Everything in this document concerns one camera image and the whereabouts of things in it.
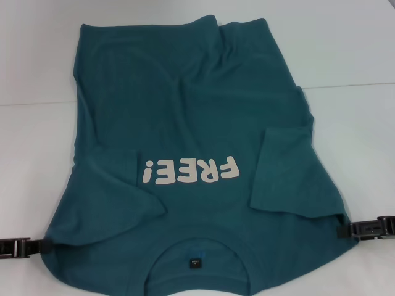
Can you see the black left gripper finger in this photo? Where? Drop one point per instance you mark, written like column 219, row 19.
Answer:
column 24, row 246

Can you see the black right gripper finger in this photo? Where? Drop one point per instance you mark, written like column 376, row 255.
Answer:
column 358, row 230

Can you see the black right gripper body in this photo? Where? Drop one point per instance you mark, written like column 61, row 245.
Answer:
column 389, row 226

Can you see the teal t-shirt with FREE print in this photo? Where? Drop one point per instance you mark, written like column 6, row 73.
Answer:
column 191, row 108

